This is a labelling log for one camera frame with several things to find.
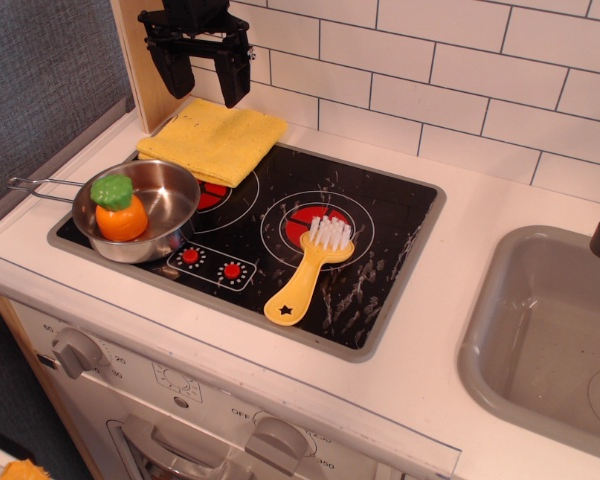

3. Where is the red stove knob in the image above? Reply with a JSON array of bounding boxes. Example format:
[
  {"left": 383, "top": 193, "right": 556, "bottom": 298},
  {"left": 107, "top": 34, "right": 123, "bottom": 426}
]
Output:
[
  {"left": 181, "top": 248, "right": 200, "bottom": 265},
  {"left": 222, "top": 263, "right": 242, "bottom": 281}
]

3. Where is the red left stove knob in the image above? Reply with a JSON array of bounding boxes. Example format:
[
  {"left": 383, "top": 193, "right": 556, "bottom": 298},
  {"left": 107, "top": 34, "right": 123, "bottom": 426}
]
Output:
[{"left": 181, "top": 248, "right": 200, "bottom": 265}]

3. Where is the grey sink basin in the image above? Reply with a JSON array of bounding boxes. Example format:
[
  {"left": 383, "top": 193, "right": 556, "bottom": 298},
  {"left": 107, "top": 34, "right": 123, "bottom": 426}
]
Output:
[{"left": 458, "top": 225, "right": 600, "bottom": 458}]

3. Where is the small metal pot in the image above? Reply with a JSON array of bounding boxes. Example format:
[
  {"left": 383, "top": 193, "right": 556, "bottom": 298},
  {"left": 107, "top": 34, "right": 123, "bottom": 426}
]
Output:
[{"left": 7, "top": 158, "right": 202, "bottom": 265}]

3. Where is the wooden side panel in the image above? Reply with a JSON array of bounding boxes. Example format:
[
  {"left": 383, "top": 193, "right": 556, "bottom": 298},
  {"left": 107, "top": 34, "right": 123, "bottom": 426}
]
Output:
[{"left": 110, "top": 0, "right": 188, "bottom": 134}]

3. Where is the red right stove knob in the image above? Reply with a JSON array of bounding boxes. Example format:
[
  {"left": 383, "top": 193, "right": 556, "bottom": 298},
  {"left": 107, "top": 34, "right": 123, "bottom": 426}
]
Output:
[{"left": 222, "top": 263, "right": 242, "bottom": 281}]

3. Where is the black toy stovetop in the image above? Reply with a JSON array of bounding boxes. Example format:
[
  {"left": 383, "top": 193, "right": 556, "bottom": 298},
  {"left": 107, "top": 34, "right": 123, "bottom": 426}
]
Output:
[{"left": 46, "top": 142, "right": 447, "bottom": 364}]

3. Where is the yellow cloth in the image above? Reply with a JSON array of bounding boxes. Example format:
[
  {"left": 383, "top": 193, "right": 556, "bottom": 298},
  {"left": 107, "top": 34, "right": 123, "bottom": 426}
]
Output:
[{"left": 136, "top": 99, "right": 287, "bottom": 188}]

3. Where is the grey left oven dial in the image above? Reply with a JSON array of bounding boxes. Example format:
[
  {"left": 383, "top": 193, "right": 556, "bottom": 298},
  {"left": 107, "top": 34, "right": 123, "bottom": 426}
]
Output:
[{"left": 52, "top": 328, "right": 103, "bottom": 379}]

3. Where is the yellow dish brush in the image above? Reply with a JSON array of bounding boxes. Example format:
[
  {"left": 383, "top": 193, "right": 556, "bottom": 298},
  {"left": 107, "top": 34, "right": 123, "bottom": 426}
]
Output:
[{"left": 264, "top": 216, "right": 355, "bottom": 326}]

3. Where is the silver oven door handle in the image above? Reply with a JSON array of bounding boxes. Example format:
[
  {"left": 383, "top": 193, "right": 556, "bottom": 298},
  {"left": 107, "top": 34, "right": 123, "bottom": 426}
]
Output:
[{"left": 119, "top": 415, "right": 256, "bottom": 479}]

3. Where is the orange object at corner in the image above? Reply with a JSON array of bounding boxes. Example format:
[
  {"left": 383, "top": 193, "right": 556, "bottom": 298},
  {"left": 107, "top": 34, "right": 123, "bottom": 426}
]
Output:
[{"left": 0, "top": 459, "right": 51, "bottom": 480}]

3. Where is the orange toy carrot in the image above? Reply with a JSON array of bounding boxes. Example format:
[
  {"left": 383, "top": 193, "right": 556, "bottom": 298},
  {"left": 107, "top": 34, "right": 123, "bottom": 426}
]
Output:
[{"left": 90, "top": 174, "right": 148, "bottom": 242}]

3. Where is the grey oven dial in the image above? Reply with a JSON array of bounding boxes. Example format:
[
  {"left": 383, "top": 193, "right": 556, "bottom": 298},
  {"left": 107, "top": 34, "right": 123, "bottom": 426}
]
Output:
[
  {"left": 52, "top": 328, "right": 103, "bottom": 379},
  {"left": 245, "top": 417, "right": 309, "bottom": 476}
]

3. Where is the grey right oven dial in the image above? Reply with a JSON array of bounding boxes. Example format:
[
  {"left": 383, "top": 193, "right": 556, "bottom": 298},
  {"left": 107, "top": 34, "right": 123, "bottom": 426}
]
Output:
[{"left": 245, "top": 417, "right": 309, "bottom": 476}]

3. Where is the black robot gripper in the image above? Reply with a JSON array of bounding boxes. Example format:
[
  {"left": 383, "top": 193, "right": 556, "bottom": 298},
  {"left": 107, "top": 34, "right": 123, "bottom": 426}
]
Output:
[{"left": 138, "top": 1, "right": 252, "bottom": 108}]

